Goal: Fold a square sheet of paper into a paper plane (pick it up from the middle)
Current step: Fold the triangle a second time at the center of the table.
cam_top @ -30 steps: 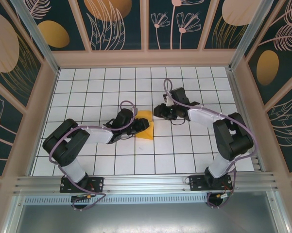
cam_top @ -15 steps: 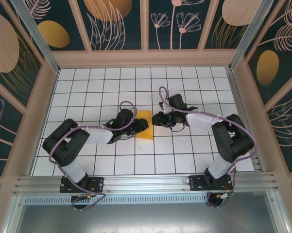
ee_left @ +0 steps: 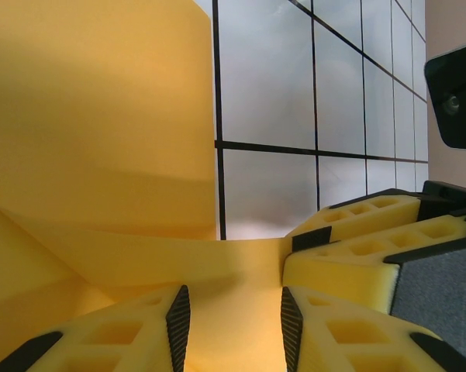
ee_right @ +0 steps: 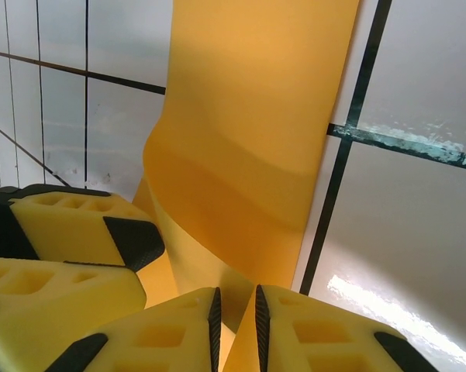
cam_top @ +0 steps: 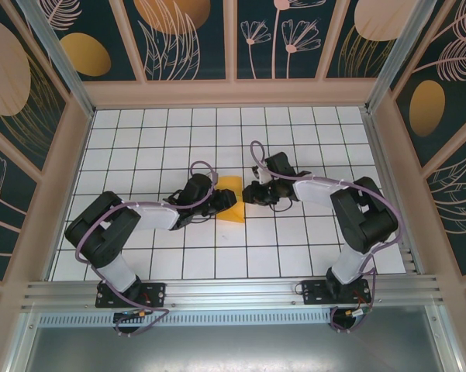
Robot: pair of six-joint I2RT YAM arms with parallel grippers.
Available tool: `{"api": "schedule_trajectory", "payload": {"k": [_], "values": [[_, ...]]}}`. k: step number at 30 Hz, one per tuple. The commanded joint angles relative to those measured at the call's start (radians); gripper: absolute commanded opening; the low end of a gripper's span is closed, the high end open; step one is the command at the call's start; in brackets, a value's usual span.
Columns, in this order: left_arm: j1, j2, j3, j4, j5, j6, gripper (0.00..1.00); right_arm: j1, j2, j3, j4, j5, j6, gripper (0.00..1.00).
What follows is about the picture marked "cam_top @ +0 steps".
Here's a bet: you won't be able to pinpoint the right arm power connector wires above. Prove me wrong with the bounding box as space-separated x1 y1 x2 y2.
343 305 375 319

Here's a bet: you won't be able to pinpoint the aluminium side rail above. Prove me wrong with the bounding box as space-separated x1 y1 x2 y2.
360 107 426 277

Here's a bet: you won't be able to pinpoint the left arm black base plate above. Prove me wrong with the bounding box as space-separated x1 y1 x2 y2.
95 281 167 309

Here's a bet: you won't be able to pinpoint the grey metal sheet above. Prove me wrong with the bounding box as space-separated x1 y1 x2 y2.
22 323 447 372

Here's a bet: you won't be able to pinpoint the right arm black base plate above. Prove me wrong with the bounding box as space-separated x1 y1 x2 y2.
301 278 373 306

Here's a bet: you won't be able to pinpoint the arm power connector wires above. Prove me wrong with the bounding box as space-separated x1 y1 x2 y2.
114 308 148 321
343 305 375 319

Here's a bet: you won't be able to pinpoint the aluminium mounting rail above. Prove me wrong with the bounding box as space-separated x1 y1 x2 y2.
21 274 447 311

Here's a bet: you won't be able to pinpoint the yellow paper sheet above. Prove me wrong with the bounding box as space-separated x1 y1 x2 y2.
216 174 246 225

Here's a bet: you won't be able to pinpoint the left arm power connector wires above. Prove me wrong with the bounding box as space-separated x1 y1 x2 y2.
114 308 148 321

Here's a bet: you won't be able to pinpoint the slotted metal cable strip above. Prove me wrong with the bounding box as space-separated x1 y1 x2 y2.
38 312 334 326

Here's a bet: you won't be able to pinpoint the aluminium corner post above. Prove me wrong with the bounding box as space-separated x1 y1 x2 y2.
15 0 97 119
364 0 439 115

